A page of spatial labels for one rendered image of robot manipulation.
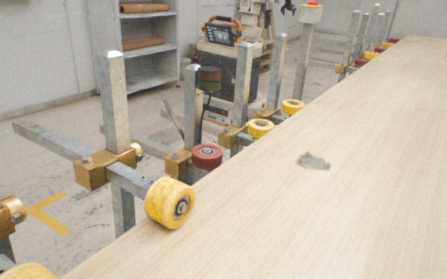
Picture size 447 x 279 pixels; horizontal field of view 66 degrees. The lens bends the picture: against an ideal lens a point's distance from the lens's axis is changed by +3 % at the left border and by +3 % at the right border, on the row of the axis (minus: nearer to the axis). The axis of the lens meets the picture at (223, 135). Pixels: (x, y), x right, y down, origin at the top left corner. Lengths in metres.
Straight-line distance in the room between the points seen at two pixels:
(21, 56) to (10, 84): 0.26
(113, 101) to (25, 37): 2.94
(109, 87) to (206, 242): 0.33
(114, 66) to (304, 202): 0.46
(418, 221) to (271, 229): 0.29
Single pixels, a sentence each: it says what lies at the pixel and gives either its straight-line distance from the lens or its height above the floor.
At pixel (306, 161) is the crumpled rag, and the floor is 0.91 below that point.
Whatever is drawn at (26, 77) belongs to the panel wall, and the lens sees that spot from 3.63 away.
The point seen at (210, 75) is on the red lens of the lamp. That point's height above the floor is 1.10.
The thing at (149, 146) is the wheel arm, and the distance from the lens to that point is 0.98.
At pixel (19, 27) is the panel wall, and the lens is 3.56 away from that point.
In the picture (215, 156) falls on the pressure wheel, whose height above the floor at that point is 0.91.
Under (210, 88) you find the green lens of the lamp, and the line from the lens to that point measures 0.82.
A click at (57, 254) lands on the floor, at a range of 1.98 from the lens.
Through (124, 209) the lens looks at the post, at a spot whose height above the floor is 0.83.
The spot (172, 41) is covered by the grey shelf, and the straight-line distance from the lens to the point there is 4.26.
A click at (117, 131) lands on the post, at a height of 1.02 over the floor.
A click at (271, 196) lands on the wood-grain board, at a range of 0.72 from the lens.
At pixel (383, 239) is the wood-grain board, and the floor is 0.90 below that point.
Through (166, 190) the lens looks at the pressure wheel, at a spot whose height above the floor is 0.98.
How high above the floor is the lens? 1.32
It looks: 26 degrees down
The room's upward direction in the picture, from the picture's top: 4 degrees clockwise
